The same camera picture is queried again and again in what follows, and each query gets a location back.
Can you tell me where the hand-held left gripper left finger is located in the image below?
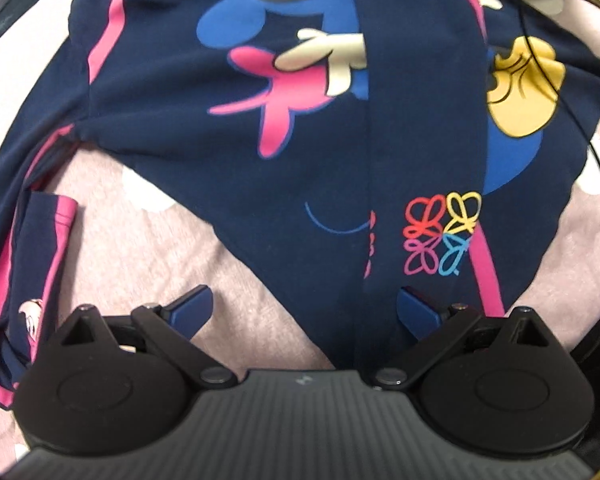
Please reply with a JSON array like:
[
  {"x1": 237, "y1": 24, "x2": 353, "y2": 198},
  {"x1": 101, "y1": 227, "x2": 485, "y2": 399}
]
[{"x1": 55, "y1": 285, "x2": 234, "y2": 390}]

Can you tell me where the pink spotted blanket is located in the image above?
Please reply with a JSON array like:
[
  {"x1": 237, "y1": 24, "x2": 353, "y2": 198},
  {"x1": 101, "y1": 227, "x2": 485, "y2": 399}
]
[{"x1": 0, "y1": 0, "x2": 600, "y2": 480}]

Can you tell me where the navy cartoon print t-shirt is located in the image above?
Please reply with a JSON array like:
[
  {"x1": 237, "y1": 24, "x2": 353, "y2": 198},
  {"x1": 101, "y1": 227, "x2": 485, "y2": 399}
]
[{"x1": 0, "y1": 0, "x2": 600, "y2": 408}]

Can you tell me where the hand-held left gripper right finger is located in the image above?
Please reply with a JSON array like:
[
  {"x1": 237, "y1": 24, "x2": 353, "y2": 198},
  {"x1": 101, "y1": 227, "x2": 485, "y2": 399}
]
[{"x1": 370, "y1": 286, "x2": 556, "y2": 391}]

